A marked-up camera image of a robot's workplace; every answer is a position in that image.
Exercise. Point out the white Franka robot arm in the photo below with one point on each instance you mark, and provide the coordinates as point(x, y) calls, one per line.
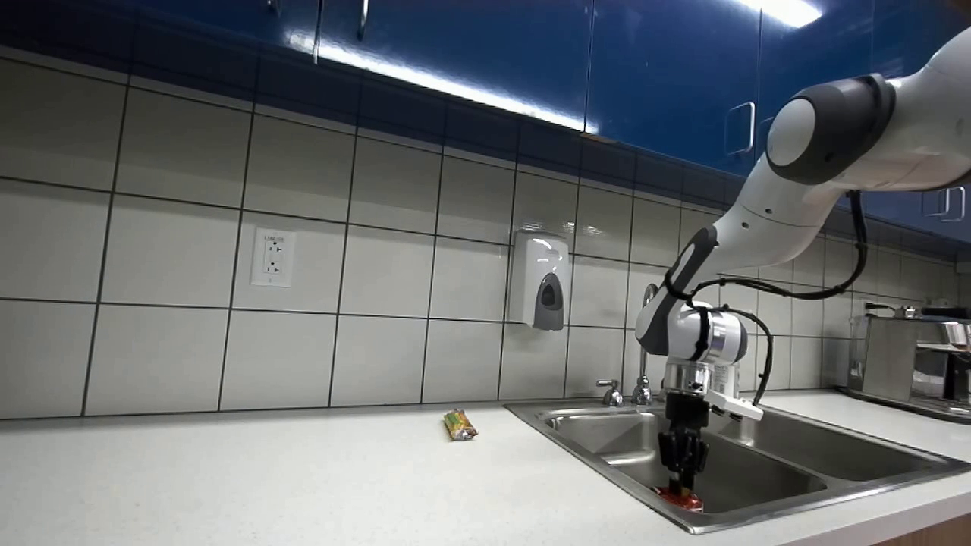
point(789, 213)

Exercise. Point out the stainless steel double sink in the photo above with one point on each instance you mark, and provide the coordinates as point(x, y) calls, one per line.
point(807, 444)

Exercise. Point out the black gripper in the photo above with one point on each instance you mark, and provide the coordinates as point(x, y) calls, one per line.
point(688, 416)

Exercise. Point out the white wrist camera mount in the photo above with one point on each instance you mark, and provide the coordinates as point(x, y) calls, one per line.
point(736, 406)

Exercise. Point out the small orange yellow snack packet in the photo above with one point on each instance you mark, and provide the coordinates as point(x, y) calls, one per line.
point(459, 425)

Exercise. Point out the wooden base cabinet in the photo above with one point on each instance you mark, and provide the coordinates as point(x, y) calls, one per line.
point(934, 535)

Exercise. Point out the white wall power outlet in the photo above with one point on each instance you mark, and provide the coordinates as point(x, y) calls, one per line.
point(273, 258)

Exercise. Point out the blue glossy wall cabinets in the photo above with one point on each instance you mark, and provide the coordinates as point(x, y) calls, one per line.
point(504, 51)

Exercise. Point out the white wall soap dispenser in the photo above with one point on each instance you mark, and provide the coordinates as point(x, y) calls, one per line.
point(534, 274)

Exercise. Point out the stainless steel countertop appliance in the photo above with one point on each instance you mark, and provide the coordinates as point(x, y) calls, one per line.
point(890, 358)

